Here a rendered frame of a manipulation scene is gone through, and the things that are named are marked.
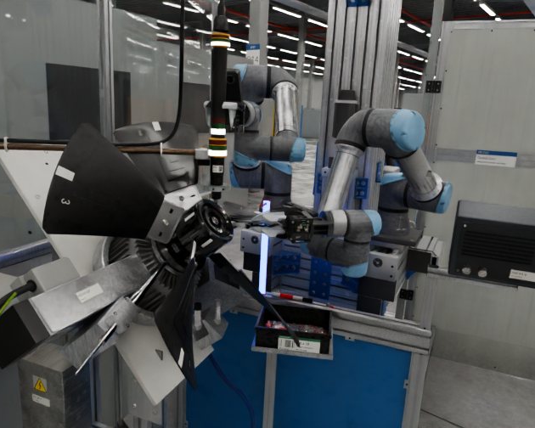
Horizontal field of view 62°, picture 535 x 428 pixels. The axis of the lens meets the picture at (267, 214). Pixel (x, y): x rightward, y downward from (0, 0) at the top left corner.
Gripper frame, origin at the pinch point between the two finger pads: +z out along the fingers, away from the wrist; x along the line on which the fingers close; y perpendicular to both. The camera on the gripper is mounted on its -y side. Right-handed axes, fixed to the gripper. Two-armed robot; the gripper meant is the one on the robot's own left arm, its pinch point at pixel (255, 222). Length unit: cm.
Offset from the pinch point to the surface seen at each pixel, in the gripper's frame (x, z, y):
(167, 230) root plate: -4.2, 23.9, 15.0
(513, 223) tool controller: -7, -62, 23
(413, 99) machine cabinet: 28, -609, -895
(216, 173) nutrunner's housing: -14.6, 11.6, 4.1
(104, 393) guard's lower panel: 99, 47, -56
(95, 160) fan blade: -21.2, 37.8, 20.2
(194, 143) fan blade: -19.3, 16.0, -9.0
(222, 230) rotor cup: -4.1, 11.7, 15.5
